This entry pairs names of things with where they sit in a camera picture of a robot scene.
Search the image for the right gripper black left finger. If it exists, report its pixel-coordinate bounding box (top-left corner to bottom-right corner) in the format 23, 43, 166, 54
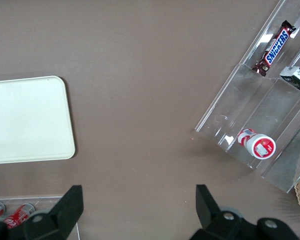
8, 184, 85, 240

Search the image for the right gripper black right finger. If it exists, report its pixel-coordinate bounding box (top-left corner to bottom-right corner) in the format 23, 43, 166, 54
189, 184, 256, 240

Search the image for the cream rectangular tray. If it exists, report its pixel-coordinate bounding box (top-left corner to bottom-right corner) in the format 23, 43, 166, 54
0, 75, 76, 165

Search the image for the clear acrylic bottle rack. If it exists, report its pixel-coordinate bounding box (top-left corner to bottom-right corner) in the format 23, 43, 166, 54
0, 196, 81, 240

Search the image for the red and white yogurt bottle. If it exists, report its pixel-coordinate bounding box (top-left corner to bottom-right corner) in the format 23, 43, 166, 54
237, 128, 277, 160

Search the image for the clear acrylic stepped display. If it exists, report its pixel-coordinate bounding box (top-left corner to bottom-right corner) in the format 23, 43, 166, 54
194, 0, 300, 194

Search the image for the black and white snack box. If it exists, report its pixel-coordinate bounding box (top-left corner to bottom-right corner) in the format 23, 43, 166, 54
279, 66, 300, 93

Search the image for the Snickers chocolate bar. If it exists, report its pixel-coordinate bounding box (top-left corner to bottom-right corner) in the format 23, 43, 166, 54
251, 20, 297, 77

